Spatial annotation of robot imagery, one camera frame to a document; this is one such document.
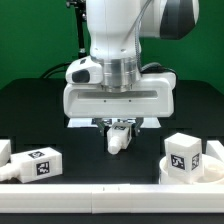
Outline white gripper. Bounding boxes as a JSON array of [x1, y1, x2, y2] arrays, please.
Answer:
[[63, 72, 176, 136]]

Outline paper sheet with tags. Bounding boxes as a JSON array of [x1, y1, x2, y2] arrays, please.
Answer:
[[67, 118, 161, 128]]

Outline white U-shaped obstacle fence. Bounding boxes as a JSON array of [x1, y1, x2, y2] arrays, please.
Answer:
[[0, 140, 224, 213]]

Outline black cables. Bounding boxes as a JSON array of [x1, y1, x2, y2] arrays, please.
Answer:
[[40, 61, 74, 80]]

